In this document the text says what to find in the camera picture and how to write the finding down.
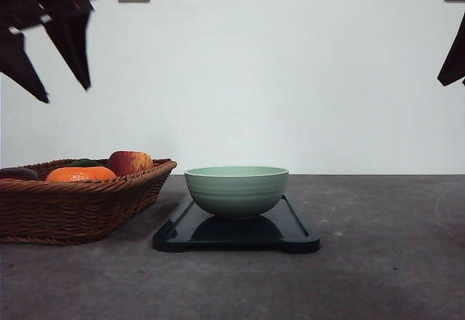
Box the dark rectangular tray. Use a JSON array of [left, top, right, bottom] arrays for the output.
[[153, 193, 320, 253]]

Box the red yellow apple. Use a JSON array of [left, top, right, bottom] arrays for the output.
[[108, 151, 154, 176]]

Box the green fruit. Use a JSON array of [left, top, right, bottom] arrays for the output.
[[69, 159, 105, 167]]

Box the brown wicker basket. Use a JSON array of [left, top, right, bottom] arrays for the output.
[[0, 159, 177, 245]]

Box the orange tangerine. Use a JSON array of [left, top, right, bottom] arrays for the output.
[[46, 167, 118, 182]]

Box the green ceramic bowl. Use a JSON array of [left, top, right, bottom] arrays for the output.
[[185, 166, 289, 220]]

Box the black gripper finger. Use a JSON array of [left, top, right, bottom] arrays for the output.
[[437, 13, 465, 86], [0, 31, 49, 103], [45, 9, 94, 90]]

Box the dark purple fruit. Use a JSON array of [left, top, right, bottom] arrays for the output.
[[0, 167, 38, 180]]

